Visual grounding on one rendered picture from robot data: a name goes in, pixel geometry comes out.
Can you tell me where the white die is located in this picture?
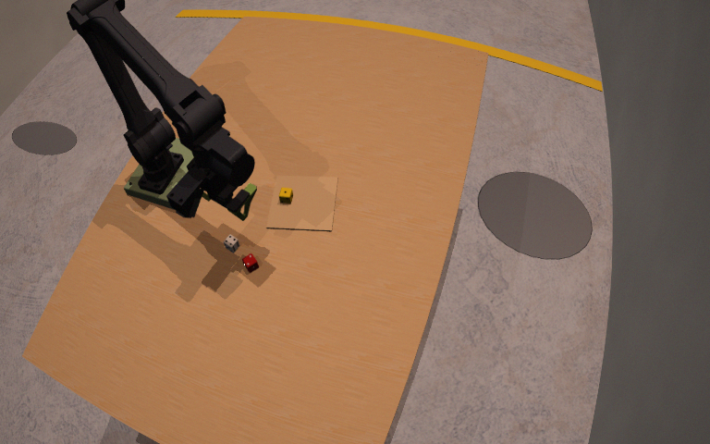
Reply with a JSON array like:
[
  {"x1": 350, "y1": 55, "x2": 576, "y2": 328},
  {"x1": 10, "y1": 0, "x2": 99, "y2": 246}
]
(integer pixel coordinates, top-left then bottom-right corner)
[{"x1": 224, "y1": 234, "x2": 240, "y2": 253}]

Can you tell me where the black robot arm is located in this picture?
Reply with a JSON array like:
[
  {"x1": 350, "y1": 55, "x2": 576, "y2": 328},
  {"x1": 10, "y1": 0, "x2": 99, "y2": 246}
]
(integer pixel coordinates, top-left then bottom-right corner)
[{"x1": 67, "y1": 0, "x2": 255, "y2": 218}]

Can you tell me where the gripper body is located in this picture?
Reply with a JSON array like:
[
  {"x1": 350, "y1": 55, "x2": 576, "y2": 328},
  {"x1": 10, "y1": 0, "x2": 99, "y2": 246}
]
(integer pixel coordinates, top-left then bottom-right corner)
[{"x1": 197, "y1": 166, "x2": 250, "y2": 213}]

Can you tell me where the red die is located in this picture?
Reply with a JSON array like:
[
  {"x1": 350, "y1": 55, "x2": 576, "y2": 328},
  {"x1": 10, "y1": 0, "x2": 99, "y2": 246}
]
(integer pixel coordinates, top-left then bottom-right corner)
[{"x1": 242, "y1": 253, "x2": 259, "y2": 273}]

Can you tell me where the yellow die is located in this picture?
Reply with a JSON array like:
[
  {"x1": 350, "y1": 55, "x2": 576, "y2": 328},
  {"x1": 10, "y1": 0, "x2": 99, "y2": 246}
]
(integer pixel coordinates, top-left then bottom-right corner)
[{"x1": 279, "y1": 188, "x2": 293, "y2": 204}]

